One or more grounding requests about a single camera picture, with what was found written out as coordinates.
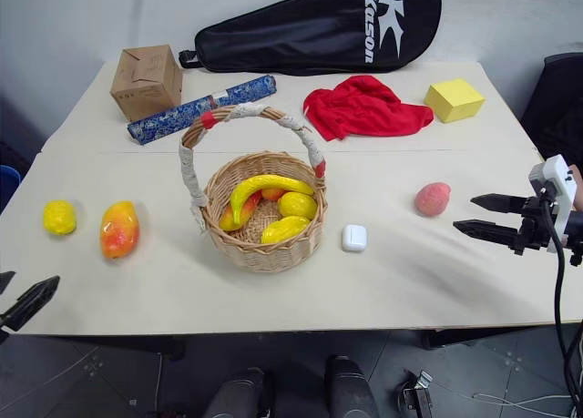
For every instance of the brown cardboard box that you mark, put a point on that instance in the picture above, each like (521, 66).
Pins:
(146, 83)

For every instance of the pink peach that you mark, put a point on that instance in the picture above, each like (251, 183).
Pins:
(432, 200)

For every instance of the elongated yellow fruit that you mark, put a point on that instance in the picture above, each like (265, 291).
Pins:
(283, 230)

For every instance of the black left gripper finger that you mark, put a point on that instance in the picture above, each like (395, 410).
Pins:
(32, 302)
(5, 279)

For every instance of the white earbud case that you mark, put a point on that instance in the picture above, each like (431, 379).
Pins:
(354, 238)

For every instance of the yellow plastic banana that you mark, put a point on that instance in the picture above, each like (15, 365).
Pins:
(266, 182)

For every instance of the black chair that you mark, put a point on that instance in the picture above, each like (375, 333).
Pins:
(558, 108)

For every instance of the orange yellow mango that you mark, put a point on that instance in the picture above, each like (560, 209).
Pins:
(228, 219)
(119, 230)

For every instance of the yellow lemon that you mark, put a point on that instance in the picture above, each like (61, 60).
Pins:
(298, 205)
(59, 217)

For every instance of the red cloth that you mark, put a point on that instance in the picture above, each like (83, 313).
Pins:
(364, 110)

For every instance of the yellow box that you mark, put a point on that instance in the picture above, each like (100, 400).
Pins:
(453, 99)

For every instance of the blue bin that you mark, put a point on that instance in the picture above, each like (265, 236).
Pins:
(8, 186)

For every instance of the blue patterned roll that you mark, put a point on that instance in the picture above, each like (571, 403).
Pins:
(182, 115)

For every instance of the dark rounded shape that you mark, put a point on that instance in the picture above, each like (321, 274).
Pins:
(239, 395)
(348, 390)

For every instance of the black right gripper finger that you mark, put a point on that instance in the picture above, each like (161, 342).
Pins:
(492, 232)
(501, 203)

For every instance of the metal floor bracket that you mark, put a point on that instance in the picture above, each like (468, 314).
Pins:
(416, 393)

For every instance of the black Kason racket bag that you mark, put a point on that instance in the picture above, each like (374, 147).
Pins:
(309, 35)

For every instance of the small red peach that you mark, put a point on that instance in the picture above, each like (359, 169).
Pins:
(272, 194)

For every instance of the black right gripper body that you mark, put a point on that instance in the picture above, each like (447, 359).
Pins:
(535, 227)

